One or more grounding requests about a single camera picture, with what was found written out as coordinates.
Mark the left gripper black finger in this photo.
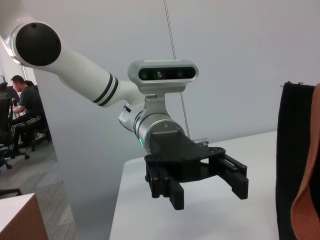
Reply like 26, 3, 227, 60
206, 152, 250, 201
145, 161, 186, 211

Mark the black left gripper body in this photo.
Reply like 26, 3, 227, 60
144, 130, 227, 184

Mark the black food bag orange strap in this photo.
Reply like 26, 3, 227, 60
275, 80, 320, 240

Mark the seated person striped shirt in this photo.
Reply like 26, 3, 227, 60
9, 74, 50, 154

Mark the black chair base leg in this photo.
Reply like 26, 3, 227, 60
0, 187, 24, 200

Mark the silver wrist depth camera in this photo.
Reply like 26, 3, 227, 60
127, 59, 200, 95

